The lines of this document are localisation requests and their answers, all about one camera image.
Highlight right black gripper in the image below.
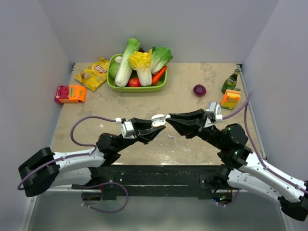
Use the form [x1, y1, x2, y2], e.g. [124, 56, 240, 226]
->
[166, 108, 226, 150]

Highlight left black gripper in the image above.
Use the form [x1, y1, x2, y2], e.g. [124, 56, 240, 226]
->
[115, 118, 165, 153]

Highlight white gold-rimmed charging case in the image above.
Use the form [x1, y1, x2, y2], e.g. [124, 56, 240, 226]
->
[151, 114, 166, 128]

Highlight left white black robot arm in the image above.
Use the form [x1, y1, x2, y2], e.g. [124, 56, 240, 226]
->
[17, 114, 166, 197]

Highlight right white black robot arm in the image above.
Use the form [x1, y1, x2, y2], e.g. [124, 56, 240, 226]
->
[166, 108, 308, 221]

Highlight purple red onion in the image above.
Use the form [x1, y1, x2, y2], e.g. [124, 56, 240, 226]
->
[193, 84, 206, 97]

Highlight orange sponge pack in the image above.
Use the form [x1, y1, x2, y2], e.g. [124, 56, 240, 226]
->
[220, 88, 241, 110]

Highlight green plastic basket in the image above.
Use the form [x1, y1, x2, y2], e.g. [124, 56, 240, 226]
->
[106, 53, 168, 93]

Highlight red tomato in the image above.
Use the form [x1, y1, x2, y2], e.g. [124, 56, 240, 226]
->
[128, 77, 141, 87]

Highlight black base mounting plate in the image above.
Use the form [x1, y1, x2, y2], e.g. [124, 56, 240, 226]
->
[67, 164, 244, 202]

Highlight green Perrier bottle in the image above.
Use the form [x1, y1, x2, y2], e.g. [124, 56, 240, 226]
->
[221, 69, 240, 94]

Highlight orange carrot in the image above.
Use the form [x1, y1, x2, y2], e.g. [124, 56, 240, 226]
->
[152, 66, 167, 85]

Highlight tall napa cabbage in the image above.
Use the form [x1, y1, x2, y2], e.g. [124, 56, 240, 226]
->
[115, 38, 140, 87]

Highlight round green cabbage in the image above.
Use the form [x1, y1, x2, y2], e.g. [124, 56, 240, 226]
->
[108, 62, 120, 79]

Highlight yellow napa cabbage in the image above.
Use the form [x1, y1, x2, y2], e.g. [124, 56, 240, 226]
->
[129, 49, 152, 87]

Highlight green leaf lettuce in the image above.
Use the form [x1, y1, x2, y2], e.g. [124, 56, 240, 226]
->
[151, 46, 173, 75]

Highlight yellow Lays chips bag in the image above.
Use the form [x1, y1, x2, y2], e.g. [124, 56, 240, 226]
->
[75, 56, 109, 92]

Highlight pink orange snack box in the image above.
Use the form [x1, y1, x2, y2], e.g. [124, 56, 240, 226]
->
[54, 85, 86, 104]

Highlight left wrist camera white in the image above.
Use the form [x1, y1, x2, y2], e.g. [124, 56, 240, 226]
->
[115, 117, 135, 139]

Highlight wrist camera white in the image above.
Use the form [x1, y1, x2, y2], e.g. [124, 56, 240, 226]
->
[115, 117, 135, 139]
[205, 102, 223, 124]

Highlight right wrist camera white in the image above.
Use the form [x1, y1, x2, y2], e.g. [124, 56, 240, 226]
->
[205, 102, 223, 124]

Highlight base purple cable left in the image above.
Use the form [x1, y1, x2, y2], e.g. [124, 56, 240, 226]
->
[81, 181, 129, 214]

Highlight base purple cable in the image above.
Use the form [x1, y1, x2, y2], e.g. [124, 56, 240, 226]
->
[215, 188, 241, 207]
[81, 181, 129, 214]

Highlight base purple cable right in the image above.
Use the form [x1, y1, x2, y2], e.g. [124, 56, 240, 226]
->
[215, 188, 241, 207]

